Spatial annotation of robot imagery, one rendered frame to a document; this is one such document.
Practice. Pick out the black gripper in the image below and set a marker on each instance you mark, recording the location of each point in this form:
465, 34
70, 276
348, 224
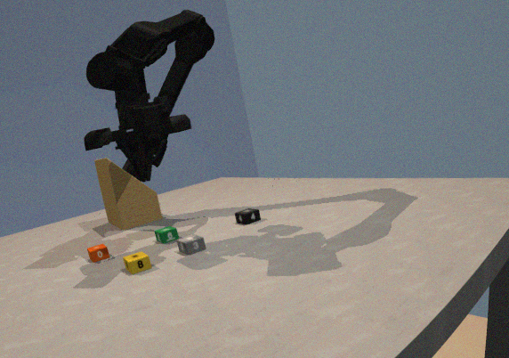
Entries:
149, 136

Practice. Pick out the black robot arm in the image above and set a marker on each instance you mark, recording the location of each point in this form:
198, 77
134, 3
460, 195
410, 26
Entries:
120, 67

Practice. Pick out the green block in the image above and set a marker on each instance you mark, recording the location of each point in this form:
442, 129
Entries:
166, 234

